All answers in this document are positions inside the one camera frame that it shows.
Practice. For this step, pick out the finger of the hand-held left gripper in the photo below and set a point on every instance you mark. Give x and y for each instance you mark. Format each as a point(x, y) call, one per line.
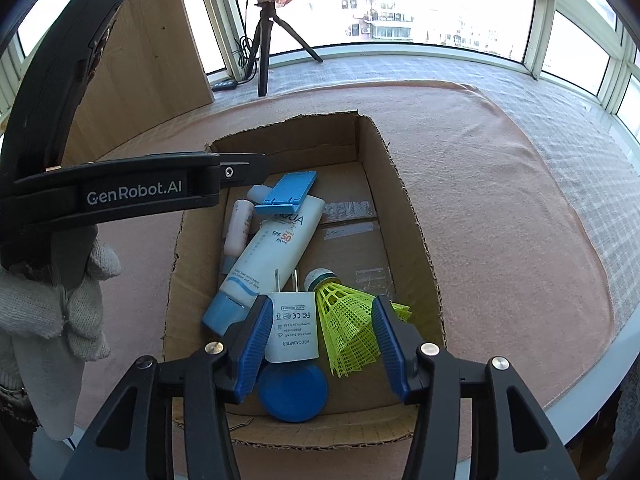
point(240, 170)

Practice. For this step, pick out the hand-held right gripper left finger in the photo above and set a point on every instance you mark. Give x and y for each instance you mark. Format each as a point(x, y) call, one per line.
point(252, 350)

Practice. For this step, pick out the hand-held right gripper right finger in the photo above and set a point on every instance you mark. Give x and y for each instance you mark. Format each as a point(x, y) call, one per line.
point(390, 355)

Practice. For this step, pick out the white charger adapter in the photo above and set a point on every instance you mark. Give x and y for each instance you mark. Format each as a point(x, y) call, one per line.
point(292, 325)

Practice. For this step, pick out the blue phone stand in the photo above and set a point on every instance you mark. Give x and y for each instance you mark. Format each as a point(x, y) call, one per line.
point(287, 190)

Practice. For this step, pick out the yellow shuttlecock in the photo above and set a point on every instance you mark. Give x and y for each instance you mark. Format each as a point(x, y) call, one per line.
point(345, 320)

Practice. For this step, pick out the blue round lid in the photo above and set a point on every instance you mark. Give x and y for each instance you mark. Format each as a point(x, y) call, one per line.
point(292, 392)

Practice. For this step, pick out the small white lotion tube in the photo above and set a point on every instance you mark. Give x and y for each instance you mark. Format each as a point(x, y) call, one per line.
point(237, 230)

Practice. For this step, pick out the white blue sunscreen tube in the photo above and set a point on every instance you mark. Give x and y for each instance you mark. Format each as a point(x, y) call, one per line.
point(280, 255)

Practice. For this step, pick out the cardboard box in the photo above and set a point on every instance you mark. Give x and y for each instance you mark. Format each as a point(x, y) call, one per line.
point(400, 200)

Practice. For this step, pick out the person's left hand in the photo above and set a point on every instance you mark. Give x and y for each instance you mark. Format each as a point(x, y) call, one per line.
point(85, 310)

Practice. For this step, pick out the black inline controller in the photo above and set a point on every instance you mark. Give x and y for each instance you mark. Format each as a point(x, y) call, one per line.
point(225, 85)

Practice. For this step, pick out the wooden board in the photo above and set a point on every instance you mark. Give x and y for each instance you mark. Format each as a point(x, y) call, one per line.
point(150, 60)

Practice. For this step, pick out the black tripod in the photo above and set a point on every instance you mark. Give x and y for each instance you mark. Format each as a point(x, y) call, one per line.
point(263, 50)

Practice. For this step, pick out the white checked cloth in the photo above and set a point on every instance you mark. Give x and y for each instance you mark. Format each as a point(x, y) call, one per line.
point(575, 125)

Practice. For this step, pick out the white window frame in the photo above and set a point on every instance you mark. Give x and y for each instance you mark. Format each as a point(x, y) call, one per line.
point(545, 25)

